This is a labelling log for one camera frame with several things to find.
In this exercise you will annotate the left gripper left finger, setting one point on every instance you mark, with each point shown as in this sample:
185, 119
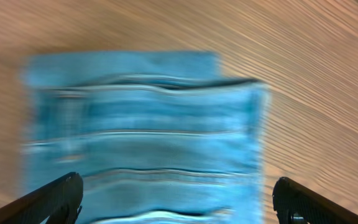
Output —
56, 202

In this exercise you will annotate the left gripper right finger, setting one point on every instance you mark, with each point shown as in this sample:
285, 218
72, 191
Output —
297, 204

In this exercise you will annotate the light blue denim jeans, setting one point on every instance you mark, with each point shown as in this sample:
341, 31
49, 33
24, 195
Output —
158, 137

